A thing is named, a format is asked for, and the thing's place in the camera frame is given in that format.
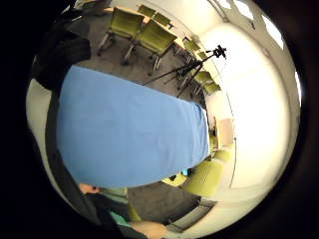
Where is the row of green chairs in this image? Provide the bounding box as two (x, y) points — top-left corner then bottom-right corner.
(97, 3), (222, 97)

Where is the pale wooden cabinet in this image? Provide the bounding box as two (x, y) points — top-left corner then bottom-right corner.
(216, 117), (235, 147)

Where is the ceiling light panel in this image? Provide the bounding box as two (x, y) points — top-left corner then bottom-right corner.
(294, 71), (303, 108)
(261, 14), (285, 51)
(232, 0), (257, 22)
(216, 0), (233, 10)

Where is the blue tablecloth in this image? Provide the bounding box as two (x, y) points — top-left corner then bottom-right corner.
(55, 65), (211, 189)

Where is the black camera on tripod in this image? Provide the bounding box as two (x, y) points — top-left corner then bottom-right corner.
(212, 44), (228, 61)

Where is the wooden table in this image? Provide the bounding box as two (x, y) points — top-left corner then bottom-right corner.
(103, 5), (153, 25)

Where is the green office chair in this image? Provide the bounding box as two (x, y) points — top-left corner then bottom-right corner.
(161, 172), (189, 187)
(181, 158), (224, 197)

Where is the black tripod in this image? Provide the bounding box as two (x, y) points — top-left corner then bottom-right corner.
(143, 49), (220, 100)

